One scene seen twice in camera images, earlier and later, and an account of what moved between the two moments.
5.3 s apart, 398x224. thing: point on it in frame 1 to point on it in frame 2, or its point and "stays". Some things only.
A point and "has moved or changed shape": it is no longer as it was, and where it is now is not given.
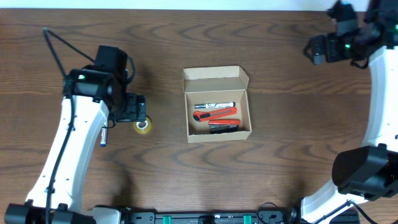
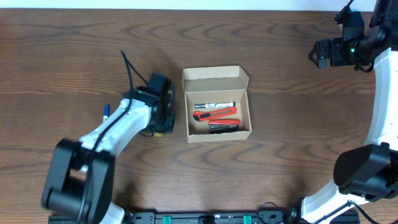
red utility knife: x=200 y=116 stays
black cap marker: x=214 y=105 stays
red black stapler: x=221 y=126 stays
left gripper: x=134 y=109 to x=168 y=123
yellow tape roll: x=142 y=127 has moved or changed shape
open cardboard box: x=216 y=84 stays
